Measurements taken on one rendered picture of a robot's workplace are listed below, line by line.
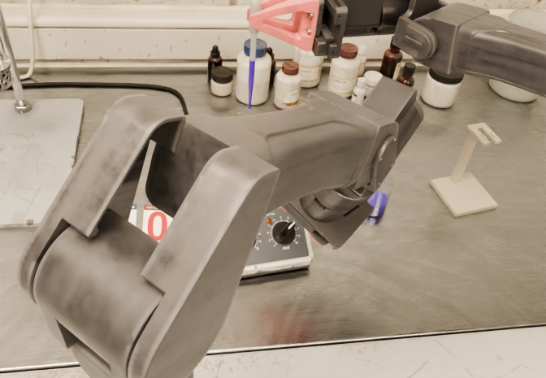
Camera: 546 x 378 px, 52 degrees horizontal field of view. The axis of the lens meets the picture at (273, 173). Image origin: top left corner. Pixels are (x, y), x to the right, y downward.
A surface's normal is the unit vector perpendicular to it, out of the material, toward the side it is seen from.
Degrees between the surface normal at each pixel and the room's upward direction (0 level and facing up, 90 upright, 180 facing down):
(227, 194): 40
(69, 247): 24
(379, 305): 0
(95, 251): 11
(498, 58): 86
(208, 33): 90
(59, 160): 0
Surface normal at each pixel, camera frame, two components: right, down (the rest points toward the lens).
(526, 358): 0.09, -0.73
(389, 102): -0.14, -0.48
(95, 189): -0.31, -0.23
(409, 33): -0.74, 0.41
